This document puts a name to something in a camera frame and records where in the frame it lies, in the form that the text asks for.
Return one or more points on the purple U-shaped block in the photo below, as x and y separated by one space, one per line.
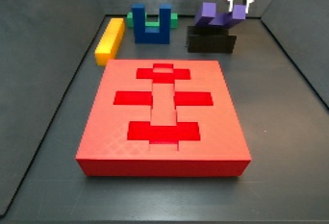
211 18

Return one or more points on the green stepped block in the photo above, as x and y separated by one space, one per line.
153 23

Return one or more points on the blue U-shaped block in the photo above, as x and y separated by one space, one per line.
152 34

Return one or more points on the black angled fixture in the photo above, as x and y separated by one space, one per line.
209 40

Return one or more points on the red slotted board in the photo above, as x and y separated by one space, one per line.
164 121

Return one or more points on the yellow long block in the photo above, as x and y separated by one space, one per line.
110 41

